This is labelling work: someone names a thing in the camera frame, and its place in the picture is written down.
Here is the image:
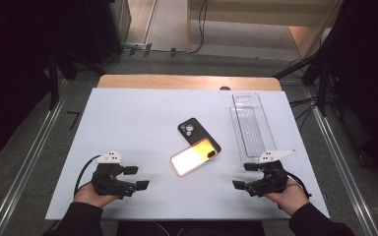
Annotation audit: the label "black curtain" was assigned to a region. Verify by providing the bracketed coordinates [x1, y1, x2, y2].
[318, 0, 378, 180]
[0, 0, 127, 166]

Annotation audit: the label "person's right hand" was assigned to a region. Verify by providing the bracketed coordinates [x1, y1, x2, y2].
[263, 178, 311, 216]

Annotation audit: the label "iridescent orange phone case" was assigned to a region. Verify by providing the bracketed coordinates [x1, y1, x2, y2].
[169, 138, 219, 178]

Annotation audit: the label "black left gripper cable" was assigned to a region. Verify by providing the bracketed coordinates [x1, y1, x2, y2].
[73, 154, 101, 198]

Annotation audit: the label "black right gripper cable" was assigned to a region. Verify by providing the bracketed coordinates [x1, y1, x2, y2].
[286, 171, 313, 200]

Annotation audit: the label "light wooden shelf unit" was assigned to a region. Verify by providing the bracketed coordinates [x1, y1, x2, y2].
[186, 0, 344, 61]

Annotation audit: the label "aluminium floor rail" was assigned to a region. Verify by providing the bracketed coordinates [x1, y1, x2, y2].
[306, 97, 378, 236]
[0, 97, 66, 236]

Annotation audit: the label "black phone case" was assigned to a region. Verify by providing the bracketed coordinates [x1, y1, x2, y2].
[177, 117, 222, 154]

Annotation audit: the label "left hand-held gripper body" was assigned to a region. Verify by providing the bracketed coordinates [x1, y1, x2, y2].
[91, 150, 138, 200]

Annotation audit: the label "wooden table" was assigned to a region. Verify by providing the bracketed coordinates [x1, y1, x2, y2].
[96, 74, 283, 92]

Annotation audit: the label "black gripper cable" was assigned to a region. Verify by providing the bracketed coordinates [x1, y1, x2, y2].
[286, 171, 313, 200]
[73, 154, 101, 198]

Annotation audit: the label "hanging black cable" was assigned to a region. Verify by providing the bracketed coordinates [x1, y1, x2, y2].
[190, 0, 209, 55]

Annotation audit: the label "person's left hand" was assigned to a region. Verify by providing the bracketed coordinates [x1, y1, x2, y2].
[74, 182, 120, 209]

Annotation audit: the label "black stand leg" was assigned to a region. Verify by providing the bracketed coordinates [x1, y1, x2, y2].
[273, 53, 330, 116]

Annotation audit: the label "black floor cables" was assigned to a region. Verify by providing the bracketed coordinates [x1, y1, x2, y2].
[288, 92, 323, 131]

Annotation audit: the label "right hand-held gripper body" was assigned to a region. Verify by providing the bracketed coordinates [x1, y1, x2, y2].
[245, 148, 298, 198]

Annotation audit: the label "clear plastic tray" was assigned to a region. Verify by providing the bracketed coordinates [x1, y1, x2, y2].
[229, 92, 279, 165]

